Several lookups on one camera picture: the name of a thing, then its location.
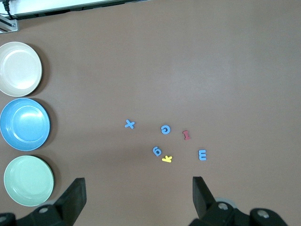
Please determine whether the table edge rail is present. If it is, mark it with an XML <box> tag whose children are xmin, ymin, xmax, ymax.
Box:
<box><xmin>13</xmin><ymin>0</ymin><xmax>148</xmax><ymax>17</ymax></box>

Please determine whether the beige round plate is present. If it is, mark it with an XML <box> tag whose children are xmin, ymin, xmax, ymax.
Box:
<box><xmin>0</xmin><ymin>41</ymin><xmax>43</xmax><ymax>97</ymax></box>

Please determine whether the short aluminium profile bracket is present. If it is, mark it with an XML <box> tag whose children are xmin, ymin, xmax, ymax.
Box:
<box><xmin>0</xmin><ymin>14</ymin><xmax>18</xmax><ymax>33</ymax></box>

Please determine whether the black cable at table edge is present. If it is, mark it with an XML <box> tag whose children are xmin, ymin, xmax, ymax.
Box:
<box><xmin>3</xmin><ymin>0</ymin><xmax>15</xmax><ymax>20</ymax></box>

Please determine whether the blue round plate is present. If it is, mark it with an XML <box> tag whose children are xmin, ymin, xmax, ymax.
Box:
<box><xmin>0</xmin><ymin>97</ymin><xmax>51</xmax><ymax>152</ymax></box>

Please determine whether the green round plate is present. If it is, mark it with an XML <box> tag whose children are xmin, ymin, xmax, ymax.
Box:
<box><xmin>3</xmin><ymin>155</ymin><xmax>55</xmax><ymax>208</ymax></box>

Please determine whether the blue foam letter G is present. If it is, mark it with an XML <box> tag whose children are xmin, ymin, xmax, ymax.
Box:
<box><xmin>159</xmin><ymin>124</ymin><xmax>172</xmax><ymax>135</ymax></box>

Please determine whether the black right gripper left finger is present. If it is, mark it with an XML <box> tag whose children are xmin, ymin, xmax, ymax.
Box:
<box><xmin>0</xmin><ymin>178</ymin><xmax>86</xmax><ymax>226</ymax></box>

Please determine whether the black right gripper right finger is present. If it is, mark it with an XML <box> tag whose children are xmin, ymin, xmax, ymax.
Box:
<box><xmin>190</xmin><ymin>176</ymin><xmax>290</xmax><ymax>226</ymax></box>

